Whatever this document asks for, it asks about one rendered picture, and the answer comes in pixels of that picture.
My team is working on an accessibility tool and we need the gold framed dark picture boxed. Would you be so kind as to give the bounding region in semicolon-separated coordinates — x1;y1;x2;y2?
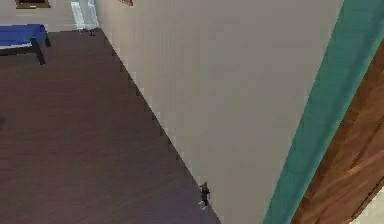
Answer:
15;0;52;10

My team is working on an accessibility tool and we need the teal door frame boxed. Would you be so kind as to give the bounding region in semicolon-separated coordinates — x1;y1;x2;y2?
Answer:
262;0;384;224

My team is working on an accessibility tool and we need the blue bed with dark frame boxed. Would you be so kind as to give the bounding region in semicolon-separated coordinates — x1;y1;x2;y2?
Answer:
0;23;52;66

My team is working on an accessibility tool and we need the brown wooden door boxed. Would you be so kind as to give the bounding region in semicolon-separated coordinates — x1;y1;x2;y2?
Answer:
290;39;384;224

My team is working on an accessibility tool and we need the small dark wall fixture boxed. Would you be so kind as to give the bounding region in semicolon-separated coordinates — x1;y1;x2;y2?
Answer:
198;181;212;210

